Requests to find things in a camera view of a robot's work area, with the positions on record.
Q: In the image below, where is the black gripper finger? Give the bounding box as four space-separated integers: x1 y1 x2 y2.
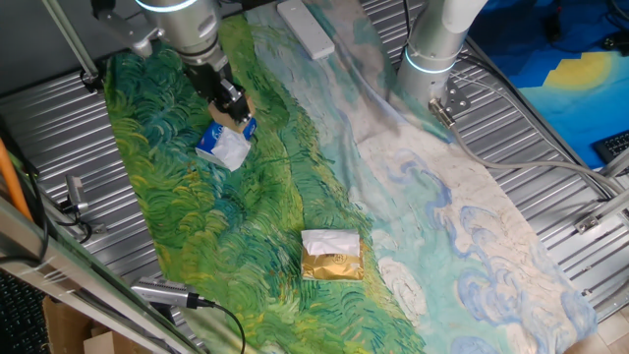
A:
228 88 255 125
218 79 238 107

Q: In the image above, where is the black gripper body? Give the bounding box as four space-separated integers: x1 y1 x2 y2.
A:
185 59 233 102

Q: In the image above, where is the small wooden block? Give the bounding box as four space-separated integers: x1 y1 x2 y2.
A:
207 95 257 135

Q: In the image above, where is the blue white snack packet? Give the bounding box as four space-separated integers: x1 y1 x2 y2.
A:
195 117 258 172

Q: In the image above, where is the white power strip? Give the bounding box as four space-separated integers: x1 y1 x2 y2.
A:
276 0 337 61

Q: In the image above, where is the painted landscape cloth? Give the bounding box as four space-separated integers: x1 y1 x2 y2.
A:
102 0 600 354

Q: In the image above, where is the grey slanted pole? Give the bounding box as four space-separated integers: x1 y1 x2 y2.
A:
41 0 103 84

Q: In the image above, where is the orange pole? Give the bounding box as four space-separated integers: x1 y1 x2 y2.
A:
0 137 33 222

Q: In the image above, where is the brown cardboard box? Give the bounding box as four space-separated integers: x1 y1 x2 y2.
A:
41 294 151 354

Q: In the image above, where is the black mesh panel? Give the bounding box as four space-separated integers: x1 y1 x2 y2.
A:
0 269 51 354

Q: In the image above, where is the blue and yellow poster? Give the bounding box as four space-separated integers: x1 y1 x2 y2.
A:
469 0 629 169

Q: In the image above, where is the black keyboard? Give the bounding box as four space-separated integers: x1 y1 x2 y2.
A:
592 129 629 164

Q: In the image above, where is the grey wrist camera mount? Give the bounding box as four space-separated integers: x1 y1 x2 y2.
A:
91 3 161 59

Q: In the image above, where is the small silver camera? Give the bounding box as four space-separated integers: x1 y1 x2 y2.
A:
64 174 90 215

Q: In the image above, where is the silver camera with black plug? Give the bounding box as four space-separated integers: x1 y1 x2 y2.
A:
130 275 216 311

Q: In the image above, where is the black camera cable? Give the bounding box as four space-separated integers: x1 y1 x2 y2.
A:
210 301 248 354

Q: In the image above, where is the metal base bracket plate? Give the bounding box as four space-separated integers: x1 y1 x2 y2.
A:
443 80 472 116

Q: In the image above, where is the aluminium frame beam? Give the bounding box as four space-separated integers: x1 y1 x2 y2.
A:
0 196 210 354

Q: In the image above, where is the aluminium frame rail with bracket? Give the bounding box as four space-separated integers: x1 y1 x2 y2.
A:
573 147 629 235

